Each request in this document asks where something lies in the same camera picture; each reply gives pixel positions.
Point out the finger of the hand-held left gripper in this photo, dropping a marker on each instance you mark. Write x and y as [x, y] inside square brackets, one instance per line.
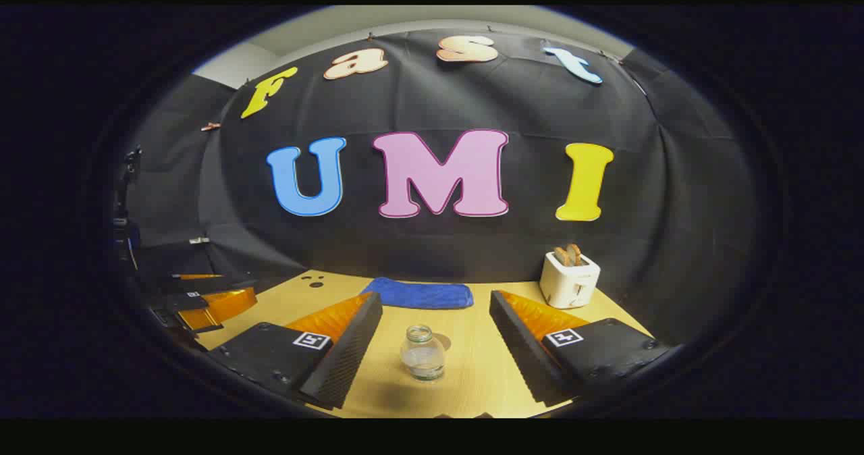
[226, 304]
[216, 283]

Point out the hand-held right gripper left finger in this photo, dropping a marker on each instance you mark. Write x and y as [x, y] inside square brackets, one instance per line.
[344, 354]

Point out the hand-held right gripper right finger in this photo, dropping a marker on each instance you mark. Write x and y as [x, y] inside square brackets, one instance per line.
[523, 354]

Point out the clear plastic water bottle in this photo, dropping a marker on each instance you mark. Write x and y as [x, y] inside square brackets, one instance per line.
[422, 355]

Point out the white toaster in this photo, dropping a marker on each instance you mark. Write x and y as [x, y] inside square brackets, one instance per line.
[567, 286]

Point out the black tripod stand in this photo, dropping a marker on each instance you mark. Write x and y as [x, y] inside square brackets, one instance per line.
[123, 185]

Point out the blue towel cloth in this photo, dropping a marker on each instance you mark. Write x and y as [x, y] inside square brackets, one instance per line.
[418, 294]

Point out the toast bread slice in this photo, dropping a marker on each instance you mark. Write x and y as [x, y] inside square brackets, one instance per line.
[576, 254]
[561, 257]

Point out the black backdrop cloth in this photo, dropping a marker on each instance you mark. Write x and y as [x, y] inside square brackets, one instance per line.
[472, 252]

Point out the copper metal clip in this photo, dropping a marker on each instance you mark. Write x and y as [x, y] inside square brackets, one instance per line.
[210, 126]

